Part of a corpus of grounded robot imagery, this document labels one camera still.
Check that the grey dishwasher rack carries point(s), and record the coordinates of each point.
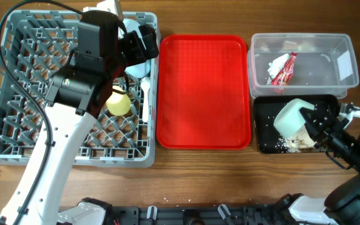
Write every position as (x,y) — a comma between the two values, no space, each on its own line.
(35,45)

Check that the white plastic spoon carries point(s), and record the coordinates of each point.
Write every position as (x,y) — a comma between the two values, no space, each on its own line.
(145,86)

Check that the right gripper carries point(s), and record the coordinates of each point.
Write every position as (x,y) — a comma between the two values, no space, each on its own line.
(327,134)

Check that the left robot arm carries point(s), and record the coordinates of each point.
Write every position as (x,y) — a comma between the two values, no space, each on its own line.
(38,195)

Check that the red plastic tray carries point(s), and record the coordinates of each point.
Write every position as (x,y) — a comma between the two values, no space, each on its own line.
(203,92)

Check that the black plastic tray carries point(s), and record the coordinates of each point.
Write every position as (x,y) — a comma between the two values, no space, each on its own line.
(266,109)

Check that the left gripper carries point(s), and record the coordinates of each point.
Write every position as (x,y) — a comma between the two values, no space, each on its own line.
(139,54)

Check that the spilled rice food waste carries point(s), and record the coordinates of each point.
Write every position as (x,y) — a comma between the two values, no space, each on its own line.
(300,142)

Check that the white napkin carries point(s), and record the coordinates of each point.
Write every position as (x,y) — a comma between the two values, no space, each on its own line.
(275,66)

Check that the clear plastic bin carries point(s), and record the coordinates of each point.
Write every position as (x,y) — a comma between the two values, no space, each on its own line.
(325,63)

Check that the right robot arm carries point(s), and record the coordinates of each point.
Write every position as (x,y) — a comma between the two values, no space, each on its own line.
(342,206)

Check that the yellow plastic cup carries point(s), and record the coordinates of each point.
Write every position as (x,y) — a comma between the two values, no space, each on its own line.
(118,104)

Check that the large light blue plate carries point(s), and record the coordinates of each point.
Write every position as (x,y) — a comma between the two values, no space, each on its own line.
(139,70)

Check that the green bowl with food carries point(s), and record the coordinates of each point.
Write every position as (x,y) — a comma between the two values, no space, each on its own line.
(289,120)

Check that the red snack wrapper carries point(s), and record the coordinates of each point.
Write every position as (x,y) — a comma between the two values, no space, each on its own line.
(286,73)

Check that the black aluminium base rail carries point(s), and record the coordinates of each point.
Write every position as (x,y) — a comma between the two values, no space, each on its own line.
(246,215)

